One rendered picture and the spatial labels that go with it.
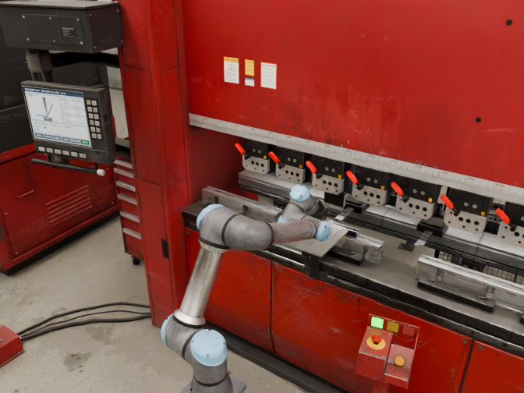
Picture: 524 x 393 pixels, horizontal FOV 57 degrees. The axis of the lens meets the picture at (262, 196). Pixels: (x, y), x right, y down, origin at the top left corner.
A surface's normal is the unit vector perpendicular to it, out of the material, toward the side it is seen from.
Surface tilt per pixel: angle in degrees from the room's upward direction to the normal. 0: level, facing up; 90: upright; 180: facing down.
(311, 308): 90
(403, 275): 0
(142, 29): 90
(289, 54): 90
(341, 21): 90
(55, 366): 0
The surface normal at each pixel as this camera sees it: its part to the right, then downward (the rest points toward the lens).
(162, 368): 0.00, -0.90
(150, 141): -0.57, 0.36
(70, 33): -0.35, 0.42
